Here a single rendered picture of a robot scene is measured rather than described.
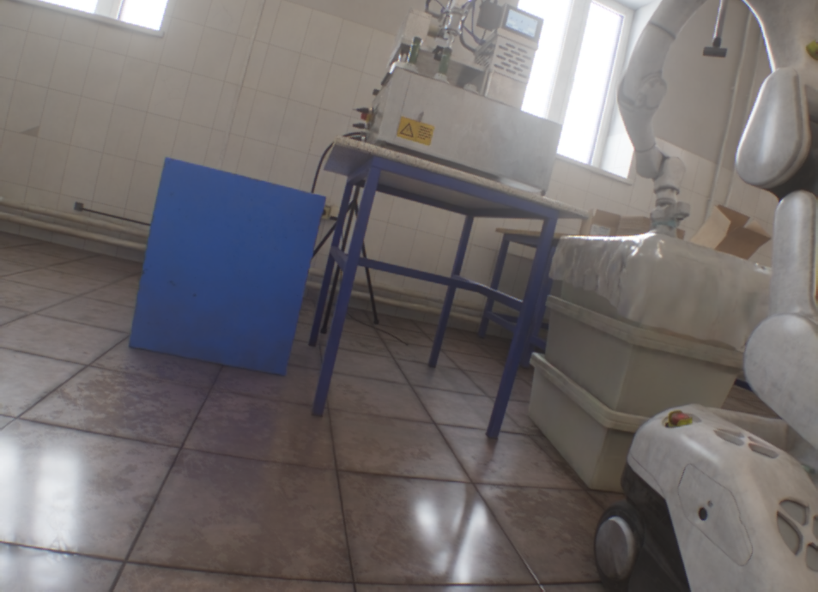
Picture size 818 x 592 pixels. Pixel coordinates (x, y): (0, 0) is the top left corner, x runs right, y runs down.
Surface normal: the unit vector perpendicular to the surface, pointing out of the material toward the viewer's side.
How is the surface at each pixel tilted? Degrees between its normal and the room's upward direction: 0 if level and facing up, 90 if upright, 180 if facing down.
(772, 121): 89
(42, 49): 90
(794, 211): 90
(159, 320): 90
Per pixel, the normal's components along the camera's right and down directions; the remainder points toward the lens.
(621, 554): -0.96, -0.23
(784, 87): -0.88, -0.25
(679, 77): 0.24, 0.12
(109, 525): 0.24, -0.97
